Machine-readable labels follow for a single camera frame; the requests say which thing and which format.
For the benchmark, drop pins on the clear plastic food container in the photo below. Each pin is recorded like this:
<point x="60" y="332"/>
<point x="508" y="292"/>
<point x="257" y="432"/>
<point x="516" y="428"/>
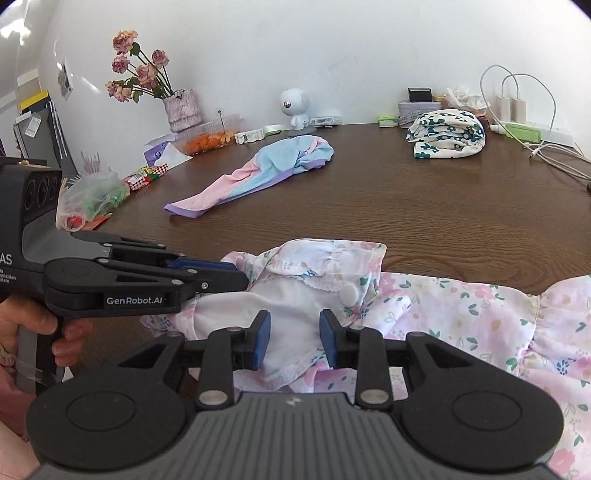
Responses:
<point x="207" y="141"/>

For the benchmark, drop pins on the small white device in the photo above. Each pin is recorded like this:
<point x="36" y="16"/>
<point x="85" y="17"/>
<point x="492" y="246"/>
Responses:
<point x="325" y="120"/>

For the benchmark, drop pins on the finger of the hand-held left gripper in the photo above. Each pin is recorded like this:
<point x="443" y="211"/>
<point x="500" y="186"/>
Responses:
<point x="221" y="280"/>
<point x="203" y="266"/>

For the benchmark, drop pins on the crumpled white tissue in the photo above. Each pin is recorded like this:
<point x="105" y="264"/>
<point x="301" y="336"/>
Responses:
<point x="464" y="98"/>

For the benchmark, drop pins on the green box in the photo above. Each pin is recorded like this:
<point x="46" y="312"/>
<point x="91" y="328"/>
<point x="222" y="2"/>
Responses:
<point x="522" y="132"/>

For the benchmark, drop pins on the dried pink roses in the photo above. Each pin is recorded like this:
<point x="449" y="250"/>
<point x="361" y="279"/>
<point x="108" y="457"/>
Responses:
<point x="141" y="74"/>

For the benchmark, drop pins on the green packet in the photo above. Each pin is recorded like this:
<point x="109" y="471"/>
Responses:
<point x="388" y="121"/>

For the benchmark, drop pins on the purple tissue pack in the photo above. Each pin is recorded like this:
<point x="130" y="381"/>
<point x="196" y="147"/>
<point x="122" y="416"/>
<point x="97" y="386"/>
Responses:
<point x="159" y="154"/>

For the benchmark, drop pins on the pink floral garment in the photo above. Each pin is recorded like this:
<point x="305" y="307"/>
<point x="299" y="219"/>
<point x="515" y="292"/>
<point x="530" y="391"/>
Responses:
<point x="461" y="318"/>

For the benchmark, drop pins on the person's left hand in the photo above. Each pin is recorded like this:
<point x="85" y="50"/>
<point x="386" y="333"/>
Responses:
<point x="27" y="316"/>

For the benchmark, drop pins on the white charger plug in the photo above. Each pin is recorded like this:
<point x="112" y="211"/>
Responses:
<point x="520" y="110"/>
<point x="503" y="108"/>

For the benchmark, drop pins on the white robot figurine lamp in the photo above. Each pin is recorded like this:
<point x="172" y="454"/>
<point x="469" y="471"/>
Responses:
<point x="293" y="104"/>

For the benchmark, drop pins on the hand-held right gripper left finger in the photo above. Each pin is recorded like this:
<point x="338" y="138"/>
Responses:
<point x="261" y="339"/>

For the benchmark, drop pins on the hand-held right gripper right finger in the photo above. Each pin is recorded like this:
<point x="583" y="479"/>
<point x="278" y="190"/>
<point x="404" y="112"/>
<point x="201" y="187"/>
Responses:
<point x="328" y="339"/>

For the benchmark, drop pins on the grey patterned tin box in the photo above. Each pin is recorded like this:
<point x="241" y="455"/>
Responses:
<point x="415" y="110"/>

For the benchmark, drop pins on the clear plastic bag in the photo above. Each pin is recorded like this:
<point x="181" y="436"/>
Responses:
<point x="92" y="198"/>

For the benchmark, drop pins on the red patterned packet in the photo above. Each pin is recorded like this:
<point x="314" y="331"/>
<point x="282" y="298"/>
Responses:
<point x="145" y="177"/>

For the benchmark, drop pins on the white plastic holder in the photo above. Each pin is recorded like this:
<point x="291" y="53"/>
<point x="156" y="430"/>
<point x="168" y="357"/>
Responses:
<point x="249" y="137"/>

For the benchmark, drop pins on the pale pink sticks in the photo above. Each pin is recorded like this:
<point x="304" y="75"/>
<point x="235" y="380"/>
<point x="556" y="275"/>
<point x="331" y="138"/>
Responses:
<point x="92" y="162"/>

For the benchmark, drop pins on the yellow and black box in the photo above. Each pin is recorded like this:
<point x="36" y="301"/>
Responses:
<point x="33" y="99"/>

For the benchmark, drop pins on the white cloth with green flowers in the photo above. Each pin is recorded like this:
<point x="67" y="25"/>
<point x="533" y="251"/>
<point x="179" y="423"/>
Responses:
<point x="445" y="134"/>

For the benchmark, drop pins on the thin skewer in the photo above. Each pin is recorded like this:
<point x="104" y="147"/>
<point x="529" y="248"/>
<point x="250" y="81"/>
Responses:
<point x="221" y="124"/>

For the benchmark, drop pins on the pink and blue mesh shirt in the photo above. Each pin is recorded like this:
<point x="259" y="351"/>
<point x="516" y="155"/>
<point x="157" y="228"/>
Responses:
<point x="258" y="170"/>

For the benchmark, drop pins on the grey appliance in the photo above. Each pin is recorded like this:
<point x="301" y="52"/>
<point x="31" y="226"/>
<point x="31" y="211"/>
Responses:
<point x="39" y="138"/>

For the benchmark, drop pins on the white power strip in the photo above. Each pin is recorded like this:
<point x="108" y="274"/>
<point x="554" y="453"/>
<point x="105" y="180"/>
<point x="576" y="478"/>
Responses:
<point x="556" y="134"/>

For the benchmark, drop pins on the white wall socket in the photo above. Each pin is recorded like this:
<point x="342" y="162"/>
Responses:
<point x="65" y="78"/>

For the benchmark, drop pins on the pink textured vase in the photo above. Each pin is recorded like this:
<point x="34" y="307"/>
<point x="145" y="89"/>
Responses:
<point x="182" y="110"/>

